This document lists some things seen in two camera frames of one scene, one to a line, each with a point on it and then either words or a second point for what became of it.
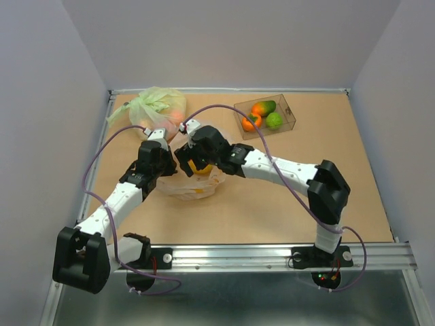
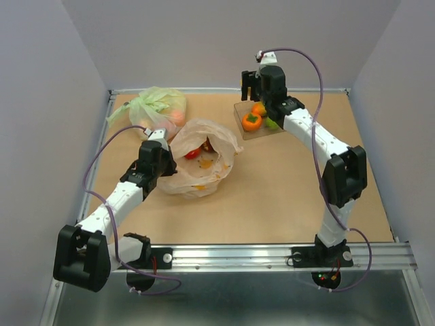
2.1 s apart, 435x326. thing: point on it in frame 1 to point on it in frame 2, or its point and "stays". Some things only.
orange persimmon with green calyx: (247, 125) stays
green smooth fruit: (263, 108) stays
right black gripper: (184, 155) to (249, 79)
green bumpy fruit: (274, 121) stays
